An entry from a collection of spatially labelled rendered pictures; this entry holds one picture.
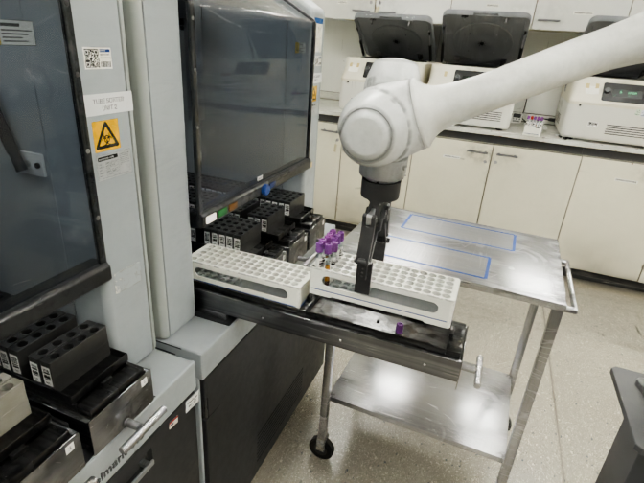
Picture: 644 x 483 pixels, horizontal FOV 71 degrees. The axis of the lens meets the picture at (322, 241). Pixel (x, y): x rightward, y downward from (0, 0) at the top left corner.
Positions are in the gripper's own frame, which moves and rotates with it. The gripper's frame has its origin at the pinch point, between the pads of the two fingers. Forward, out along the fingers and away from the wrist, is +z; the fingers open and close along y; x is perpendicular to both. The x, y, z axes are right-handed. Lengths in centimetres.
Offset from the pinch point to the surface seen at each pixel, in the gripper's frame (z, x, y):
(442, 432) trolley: 64, -22, 29
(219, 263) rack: 5.1, 34.7, -2.9
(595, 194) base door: 32, -84, 229
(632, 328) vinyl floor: 92, -112, 180
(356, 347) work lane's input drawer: 14.5, -0.7, -6.7
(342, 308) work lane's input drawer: 11.3, 5.6, 1.4
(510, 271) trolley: 9.6, -29.8, 36.7
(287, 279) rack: 5.7, 18.0, -1.5
